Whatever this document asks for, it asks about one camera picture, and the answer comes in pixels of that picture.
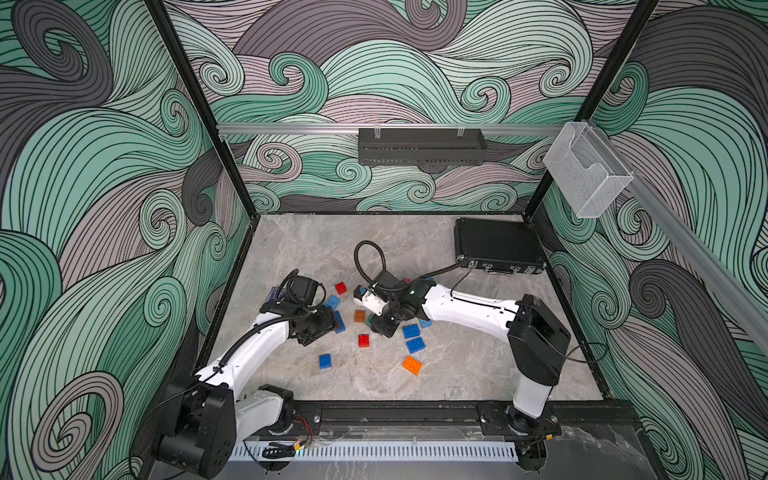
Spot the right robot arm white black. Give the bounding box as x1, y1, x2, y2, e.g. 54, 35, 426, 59
354, 279, 571, 438

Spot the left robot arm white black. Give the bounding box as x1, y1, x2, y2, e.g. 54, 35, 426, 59
152, 301, 339, 479

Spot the blue small lego brick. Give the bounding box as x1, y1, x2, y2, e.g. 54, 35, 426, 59
319, 354, 332, 369

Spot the orange lego brick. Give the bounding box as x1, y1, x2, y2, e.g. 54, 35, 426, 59
402, 356, 423, 376

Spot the blue long brick left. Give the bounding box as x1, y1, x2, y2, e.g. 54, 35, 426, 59
333, 310, 346, 334

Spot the light blue brick left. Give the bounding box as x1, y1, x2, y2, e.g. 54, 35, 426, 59
326, 295, 341, 310

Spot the black case on table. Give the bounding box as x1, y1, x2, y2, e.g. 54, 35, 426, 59
454, 218, 546, 274

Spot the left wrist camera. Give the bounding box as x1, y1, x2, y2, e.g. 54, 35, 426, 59
280, 275, 327, 310

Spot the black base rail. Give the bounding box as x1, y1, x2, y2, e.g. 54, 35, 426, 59
294, 400, 639, 438

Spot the white slotted cable duct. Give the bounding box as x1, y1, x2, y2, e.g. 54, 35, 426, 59
230, 441, 519, 463

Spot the black frame post right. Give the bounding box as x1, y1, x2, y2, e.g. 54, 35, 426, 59
523, 0, 661, 220

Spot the black frame post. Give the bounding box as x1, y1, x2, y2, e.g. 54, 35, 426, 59
146, 0, 260, 220
523, 0, 661, 220

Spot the black perforated wall tray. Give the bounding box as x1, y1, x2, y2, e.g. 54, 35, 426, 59
358, 129, 488, 168

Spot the aluminium rail back wall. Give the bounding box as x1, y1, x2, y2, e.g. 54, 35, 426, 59
216, 122, 563, 137

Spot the aluminium rail wall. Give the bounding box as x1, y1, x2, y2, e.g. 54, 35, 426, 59
598, 131, 767, 346
216, 122, 563, 137

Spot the black frame post left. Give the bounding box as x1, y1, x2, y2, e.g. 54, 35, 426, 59
146, 0, 260, 220

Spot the clear plastic wall bin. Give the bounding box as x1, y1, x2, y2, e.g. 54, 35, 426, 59
544, 121, 634, 219

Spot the aluminium rail right wall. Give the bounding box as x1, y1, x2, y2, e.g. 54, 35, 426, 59
598, 131, 767, 346

